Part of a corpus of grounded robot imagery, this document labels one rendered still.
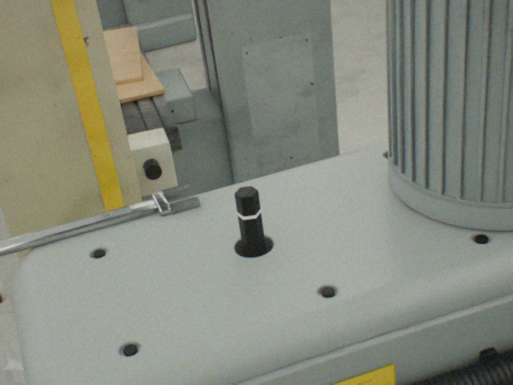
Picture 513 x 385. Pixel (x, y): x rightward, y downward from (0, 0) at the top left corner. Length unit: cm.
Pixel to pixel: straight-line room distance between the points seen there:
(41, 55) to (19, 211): 51
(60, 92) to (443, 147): 189
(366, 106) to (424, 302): 452
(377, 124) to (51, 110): 280
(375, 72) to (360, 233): 490
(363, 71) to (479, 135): 497
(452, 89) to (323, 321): 22
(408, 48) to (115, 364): 35
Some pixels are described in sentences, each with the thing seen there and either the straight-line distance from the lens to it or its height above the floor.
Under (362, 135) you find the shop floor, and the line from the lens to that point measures 488.
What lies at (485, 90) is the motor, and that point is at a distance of 70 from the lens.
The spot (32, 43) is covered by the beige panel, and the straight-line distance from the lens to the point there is 246.
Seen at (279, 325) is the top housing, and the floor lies 189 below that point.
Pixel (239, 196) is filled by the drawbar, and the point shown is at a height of 195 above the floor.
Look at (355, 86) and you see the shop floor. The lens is 547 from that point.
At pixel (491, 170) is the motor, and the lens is 74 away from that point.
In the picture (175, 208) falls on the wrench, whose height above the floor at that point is 190.
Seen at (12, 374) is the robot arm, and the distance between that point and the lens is 166.
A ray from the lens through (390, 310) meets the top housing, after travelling 70.
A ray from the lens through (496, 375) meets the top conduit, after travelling 76.
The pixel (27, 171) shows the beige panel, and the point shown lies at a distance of 262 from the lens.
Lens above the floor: 233
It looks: 32 degrees down
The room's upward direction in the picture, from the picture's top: 8 degrees counter-clockwise
